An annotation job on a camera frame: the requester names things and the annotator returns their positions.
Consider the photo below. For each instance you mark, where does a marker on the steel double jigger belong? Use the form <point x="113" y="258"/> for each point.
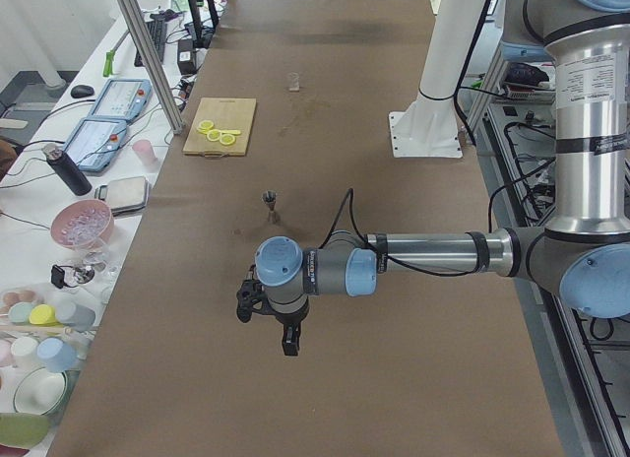
<point x="269" y="198"/>

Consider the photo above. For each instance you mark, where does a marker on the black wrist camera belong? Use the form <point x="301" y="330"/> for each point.
<point x="251" y="299"/>

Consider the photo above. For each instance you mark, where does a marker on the yellow cup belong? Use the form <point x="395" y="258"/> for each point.
<point x="43" y="315"/>

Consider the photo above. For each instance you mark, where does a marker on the near teach pendant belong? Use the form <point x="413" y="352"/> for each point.
<point x="94" y="143"/>

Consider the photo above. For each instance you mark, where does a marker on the pink bowl with ice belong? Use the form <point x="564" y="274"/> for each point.
<point x="82" y="224"/>

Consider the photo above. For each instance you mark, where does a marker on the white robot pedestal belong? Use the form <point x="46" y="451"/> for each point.
<point x="428" y="128"/>

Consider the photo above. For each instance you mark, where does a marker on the far teach pendant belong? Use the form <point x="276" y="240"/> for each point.
<point x="122" y="99"/>

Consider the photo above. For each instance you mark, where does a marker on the lemon slice near handle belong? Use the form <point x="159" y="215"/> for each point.
<point x="227" y="139"/>

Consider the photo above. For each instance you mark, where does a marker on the light blue cup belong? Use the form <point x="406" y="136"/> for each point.
<point x="56" y="355"/>

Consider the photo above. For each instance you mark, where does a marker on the teach pendant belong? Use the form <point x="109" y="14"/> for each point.
<point x="122" y="99"/>
<point x="94" y="143"/>

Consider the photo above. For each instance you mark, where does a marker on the aluminium frame post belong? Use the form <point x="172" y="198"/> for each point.
<point x="134" y="19"/>

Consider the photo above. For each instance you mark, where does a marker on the bamboo cutting board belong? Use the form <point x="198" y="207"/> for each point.
<point x="226" y="113"/>

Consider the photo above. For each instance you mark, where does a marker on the middle lemon slice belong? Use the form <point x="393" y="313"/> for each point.
<point x="213" y="135"/>

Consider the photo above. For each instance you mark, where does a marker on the clear glass measuring cup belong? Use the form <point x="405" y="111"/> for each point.
<point x="293" y="82"/>

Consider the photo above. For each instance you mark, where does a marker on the black computer mouse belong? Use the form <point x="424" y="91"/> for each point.
<point x="82" y="91"/>

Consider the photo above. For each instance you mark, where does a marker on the far lemon slice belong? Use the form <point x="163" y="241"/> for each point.
<point x="205" y="126"/>

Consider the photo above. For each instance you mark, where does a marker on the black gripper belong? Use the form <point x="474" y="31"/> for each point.
<point x="289" y="323"/>

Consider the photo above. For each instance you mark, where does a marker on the black water bottle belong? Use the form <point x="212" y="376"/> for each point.
<point x="67" y="170"/>

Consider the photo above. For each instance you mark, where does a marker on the pink cup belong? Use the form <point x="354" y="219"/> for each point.
<point x="144" y="151"/>

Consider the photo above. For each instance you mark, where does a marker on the silver kitchen scale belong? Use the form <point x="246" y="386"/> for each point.
<point x="125" y="195"/>

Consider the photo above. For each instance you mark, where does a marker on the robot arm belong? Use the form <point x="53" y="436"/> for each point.
<point x="581" y="254"/>

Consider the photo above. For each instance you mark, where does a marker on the black keyboard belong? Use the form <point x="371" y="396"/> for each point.
<point x="157" y="30"/>

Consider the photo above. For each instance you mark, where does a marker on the white green rimmed bowl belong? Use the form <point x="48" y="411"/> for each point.
<point x="41" y="392"/>

